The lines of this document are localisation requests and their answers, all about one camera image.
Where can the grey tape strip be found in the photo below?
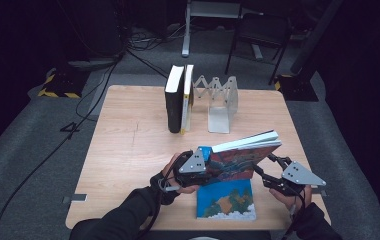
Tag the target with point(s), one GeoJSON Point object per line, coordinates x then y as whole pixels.
{"type": "Point", "coordinates": [74, 198]}
{"type": "Point", "coordinates": [319, 192]}

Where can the grey metal desk frame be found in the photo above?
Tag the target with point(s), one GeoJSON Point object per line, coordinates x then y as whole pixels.
{"type": "Point", "coordinates": [186, 33]}

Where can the yellow picture book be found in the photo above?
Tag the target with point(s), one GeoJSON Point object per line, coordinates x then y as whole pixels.
{"type": "Point", "coordinates": [187, 100]}

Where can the metal expandable book rack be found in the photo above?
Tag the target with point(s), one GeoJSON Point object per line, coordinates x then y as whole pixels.
{"type": "Point", "coordinates": [219, 113]}

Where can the black folding chair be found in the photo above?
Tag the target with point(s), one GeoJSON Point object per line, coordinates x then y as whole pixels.
{"type": "Point", "coordinates": [261, 30]}

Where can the person's left hand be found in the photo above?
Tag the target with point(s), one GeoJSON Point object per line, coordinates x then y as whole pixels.
{"type": "Point", "coordinates": [169, 168]}

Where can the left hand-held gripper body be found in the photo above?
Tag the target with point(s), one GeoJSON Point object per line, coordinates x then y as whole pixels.
{"type": "Point", "coordinates": [193, 166]}

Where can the dark slanted post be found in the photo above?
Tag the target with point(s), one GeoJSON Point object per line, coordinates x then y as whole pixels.
{"type": "Point", "coordinates": [314, 36]}

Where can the blue paperback book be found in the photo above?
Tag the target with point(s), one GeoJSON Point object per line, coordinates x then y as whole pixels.
{"type": "Point", "coordinates": [224, 200]}

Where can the red illustrated book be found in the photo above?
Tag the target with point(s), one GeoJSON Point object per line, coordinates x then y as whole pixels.
{"type": "Point", "coordinates": [238, 163]}

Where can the dark equipment cabinet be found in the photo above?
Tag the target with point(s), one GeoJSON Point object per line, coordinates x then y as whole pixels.
{"type": "Point", "coordinates": [91, 30]}

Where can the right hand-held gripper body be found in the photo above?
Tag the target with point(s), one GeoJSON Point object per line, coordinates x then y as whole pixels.
{"type": "Point", "coordinates": [298, 176]}

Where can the black hardcover book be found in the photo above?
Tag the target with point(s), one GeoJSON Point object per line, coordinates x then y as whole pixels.
{"type": "Point", "coordinates": [174, 106]}

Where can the person's right hand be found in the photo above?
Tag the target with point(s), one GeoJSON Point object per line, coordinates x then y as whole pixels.
{"type": "Point", "coordinates": [288, 200]}

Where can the black yellow striped base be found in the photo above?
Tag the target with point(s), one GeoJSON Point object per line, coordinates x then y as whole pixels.
{"type": "Point", "coordinates": [61, 85]}
{"type": "Point", "coordinates": [298, 88]}

